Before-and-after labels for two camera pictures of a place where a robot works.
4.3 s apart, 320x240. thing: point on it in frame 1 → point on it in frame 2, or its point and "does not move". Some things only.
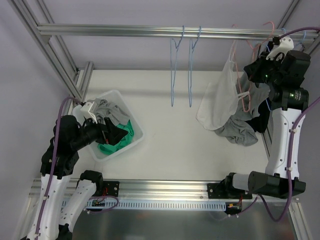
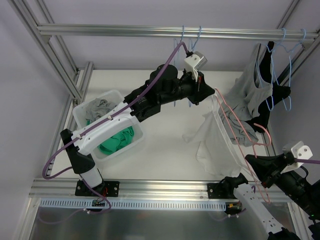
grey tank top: x=102 y=109 does not move
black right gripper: x=253 y=72 → x=280 y=167
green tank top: x=108 y=149 does not move
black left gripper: x=105 y=133 → x=199 y=88
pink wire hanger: x=253 y=49 → x=241 y=148
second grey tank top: x=239 y=130 does not move
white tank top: x=219 y=108 → x=216 y=154
